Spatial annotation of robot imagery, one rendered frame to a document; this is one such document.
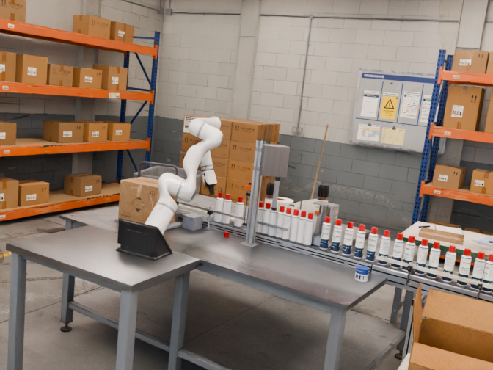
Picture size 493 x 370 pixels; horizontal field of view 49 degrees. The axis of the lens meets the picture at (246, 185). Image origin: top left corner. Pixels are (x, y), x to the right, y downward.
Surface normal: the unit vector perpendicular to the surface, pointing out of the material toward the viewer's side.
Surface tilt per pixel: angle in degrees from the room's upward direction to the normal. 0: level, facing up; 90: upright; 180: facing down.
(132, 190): 90
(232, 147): 90
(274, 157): 90
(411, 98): 87
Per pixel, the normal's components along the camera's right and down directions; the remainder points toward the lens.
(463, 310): -0.15, -0.73
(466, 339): -0.40, 0.08
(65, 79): 0.87, 0.18
